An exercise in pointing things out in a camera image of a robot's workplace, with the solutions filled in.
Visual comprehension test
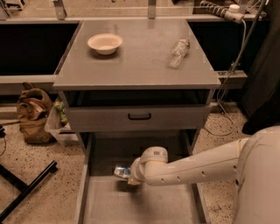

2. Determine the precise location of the grey drawer cabinet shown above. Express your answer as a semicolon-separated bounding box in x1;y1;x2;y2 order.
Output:
54;19;221;154

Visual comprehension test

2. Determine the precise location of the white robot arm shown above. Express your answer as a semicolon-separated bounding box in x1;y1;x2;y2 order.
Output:
129;126;280;224

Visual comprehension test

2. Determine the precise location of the green snack packet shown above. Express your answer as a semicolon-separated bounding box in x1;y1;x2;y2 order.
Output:
54;101;67;125

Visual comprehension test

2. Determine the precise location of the clear plastic bottle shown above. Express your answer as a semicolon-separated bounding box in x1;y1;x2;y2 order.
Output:
167;38;190;68

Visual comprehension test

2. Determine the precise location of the black metal stand leg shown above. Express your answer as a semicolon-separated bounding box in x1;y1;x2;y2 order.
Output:
0;161;58;224

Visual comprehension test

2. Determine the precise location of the grey top drawer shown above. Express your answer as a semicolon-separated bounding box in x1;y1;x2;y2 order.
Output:
64;89;212;132

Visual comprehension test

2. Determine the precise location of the white paper bowl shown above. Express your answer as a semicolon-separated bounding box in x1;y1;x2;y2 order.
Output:
87;33;123;55

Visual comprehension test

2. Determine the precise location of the white corrugated hose fixture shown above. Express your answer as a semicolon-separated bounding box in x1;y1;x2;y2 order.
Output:
199;0;244;24

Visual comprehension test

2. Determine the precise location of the clear plastic bin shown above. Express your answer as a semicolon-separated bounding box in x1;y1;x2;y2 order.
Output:
45;104;78;146

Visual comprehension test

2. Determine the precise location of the grey open middle drawer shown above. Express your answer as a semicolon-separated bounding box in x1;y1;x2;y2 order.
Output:
74;133;211;224

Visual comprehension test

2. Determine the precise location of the grey hanging cable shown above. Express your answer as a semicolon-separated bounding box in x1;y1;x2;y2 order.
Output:
204;0;268;137

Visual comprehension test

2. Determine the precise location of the brown paper bag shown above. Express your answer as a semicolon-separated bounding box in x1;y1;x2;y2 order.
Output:
17;82;53;144

